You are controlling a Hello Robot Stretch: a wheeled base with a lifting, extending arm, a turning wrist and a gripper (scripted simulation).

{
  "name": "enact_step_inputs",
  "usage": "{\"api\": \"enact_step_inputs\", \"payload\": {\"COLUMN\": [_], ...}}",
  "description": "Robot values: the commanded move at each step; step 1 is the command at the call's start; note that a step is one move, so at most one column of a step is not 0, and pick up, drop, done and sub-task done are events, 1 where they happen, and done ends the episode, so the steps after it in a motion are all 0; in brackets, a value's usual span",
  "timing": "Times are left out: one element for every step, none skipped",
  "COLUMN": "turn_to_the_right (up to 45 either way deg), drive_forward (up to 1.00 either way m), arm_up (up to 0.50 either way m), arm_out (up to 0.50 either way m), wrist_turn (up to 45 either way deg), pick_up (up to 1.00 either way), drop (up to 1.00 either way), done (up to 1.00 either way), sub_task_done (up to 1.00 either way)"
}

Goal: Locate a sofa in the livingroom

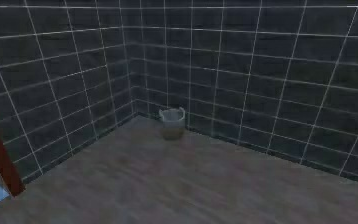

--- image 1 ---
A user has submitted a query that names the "red-brown door frame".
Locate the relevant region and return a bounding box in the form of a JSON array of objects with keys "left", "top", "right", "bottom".
[{"left": 0, "top": 113, "right": 26, "bottom": 198}]

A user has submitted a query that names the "grey bin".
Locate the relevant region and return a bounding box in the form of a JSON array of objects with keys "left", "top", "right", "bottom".
[{"left": 158, "top": 107, "right": 187, "bottom": 141}]

